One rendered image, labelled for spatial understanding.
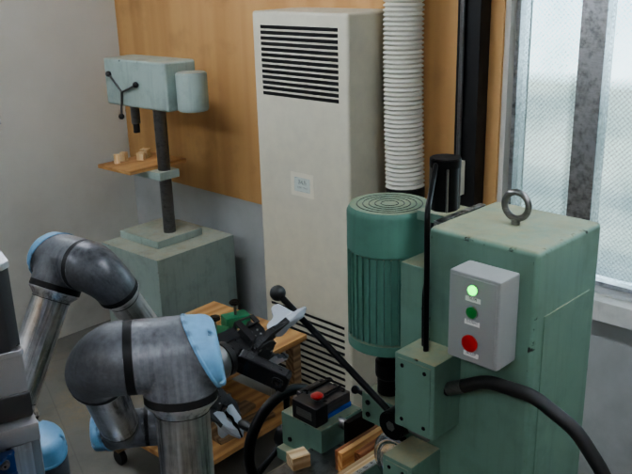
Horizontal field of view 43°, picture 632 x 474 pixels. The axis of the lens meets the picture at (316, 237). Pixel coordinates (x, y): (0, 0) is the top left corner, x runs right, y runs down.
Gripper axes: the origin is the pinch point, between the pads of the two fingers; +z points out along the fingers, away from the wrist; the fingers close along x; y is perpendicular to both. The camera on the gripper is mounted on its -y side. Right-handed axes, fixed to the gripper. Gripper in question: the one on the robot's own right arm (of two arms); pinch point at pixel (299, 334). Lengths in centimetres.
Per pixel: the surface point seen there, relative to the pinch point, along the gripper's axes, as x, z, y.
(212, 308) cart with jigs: 128, 89, 107
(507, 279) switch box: -47, -2, -35
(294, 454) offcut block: 24.5, -4.4, -13.2
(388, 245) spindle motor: -29.9, 5.8, -8.3
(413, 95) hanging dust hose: 5, 128, 76
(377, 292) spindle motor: -19.6, 4.9, -10.7
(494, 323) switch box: -40, -4, -38
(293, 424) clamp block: 27.2, 3.1, -5.6
